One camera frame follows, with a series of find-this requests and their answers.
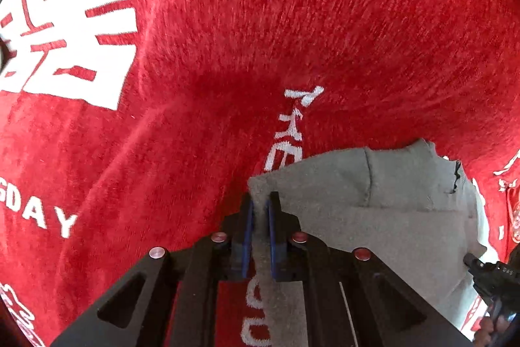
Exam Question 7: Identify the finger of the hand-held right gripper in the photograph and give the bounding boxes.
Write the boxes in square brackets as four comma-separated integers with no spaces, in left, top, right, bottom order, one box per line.
[463,253,486,275]

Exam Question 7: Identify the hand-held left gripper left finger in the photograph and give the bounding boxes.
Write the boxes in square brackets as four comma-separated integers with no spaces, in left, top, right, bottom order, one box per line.
[49,192,256,347]

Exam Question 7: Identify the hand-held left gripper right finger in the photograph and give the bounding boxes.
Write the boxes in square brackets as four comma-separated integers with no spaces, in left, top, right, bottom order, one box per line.
[265,191,475,347]

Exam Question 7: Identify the grey small garment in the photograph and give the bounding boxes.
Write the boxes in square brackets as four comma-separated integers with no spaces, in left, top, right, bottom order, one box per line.
[247,139,488,347]

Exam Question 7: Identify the person's right hand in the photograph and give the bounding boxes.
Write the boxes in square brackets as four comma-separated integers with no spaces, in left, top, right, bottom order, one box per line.
[472,316,497,347]

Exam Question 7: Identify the red printed blanket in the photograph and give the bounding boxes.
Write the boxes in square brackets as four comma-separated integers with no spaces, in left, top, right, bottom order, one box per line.
[0,0,520,347]

